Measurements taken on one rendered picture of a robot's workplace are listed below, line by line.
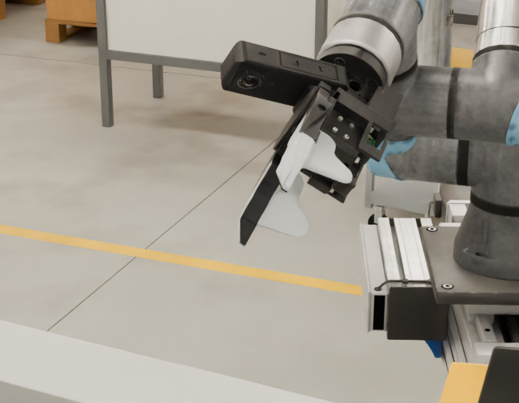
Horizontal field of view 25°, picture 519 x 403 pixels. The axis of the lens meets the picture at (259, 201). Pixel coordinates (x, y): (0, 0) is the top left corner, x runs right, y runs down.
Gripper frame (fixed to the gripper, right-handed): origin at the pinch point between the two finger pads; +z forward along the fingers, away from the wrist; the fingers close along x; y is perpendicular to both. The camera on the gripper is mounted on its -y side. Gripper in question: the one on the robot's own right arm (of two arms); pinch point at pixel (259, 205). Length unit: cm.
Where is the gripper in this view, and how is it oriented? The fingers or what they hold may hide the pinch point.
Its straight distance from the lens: 96.8
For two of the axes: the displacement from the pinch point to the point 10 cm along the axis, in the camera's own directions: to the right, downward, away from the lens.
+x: -4.1, 5.3, 7.4
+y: 8.5, 5.3, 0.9
